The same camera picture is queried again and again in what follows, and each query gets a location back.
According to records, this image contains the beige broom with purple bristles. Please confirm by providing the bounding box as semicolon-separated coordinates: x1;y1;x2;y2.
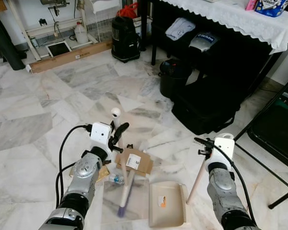
110;107;138;219

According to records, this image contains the beige long-handled dustpan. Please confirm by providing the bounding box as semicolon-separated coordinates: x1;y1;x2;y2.
149;133;235;228

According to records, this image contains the cardboard piece with white label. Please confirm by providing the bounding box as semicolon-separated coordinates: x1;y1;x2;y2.
116;147;155;177

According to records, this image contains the brown paper scrap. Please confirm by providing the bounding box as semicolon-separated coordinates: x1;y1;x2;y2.
98;165;111;182

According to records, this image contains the crushed clear plastic bottle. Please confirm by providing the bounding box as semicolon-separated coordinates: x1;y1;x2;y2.
108;173;126;185

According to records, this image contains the large black bag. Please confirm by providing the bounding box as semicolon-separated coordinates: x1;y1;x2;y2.
171;76;253;136

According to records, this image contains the black folding chair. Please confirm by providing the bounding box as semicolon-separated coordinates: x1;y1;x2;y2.
235;72;288;210

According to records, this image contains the black lidded bucket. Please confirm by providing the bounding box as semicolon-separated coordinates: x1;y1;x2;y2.
158;58;194;99

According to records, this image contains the long flat cardboard box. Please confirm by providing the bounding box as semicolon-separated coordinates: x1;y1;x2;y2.
28;39;114;74

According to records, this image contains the black vacuum cleaner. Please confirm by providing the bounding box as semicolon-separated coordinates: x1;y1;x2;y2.
111;16;141;63

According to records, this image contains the black table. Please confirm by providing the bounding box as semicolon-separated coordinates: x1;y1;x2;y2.
139;0;288;102

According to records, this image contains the white framed tablet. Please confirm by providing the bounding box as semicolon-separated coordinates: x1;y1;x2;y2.
47;40;73;58

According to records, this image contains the translucent plastic jug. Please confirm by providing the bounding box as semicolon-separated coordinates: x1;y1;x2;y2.
74;21;90;45

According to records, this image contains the silver black printed bag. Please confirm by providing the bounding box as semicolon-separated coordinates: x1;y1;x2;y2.
188;32;219;53

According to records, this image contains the red plastic bag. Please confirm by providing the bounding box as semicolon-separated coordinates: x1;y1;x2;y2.
117;2;139;20

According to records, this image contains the white metal rack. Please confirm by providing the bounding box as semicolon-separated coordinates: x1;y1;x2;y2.
4;0;112;61

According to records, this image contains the white hanging cloth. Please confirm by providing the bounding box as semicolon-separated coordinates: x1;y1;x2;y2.
88;0;121;14

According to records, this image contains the white lace tablecloth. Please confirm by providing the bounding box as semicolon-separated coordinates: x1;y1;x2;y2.
158;0;288;55

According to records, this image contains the black rolled cylinder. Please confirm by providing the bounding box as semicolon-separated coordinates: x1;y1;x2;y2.
0;11;26;72

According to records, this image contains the pink package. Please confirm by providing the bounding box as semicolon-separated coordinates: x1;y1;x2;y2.
245;0;258;12

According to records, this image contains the blue white package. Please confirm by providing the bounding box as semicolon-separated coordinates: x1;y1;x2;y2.
254;0;288;18

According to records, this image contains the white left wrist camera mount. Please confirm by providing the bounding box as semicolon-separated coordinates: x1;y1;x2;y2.
89;122;112;149

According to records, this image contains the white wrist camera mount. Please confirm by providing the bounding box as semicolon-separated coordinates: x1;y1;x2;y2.
89;122;112;149
213;136;235;166

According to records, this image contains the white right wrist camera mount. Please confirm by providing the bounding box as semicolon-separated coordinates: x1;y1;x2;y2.
213;136;235;166

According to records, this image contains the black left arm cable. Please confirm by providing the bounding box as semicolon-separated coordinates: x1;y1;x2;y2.
55;123;95;209

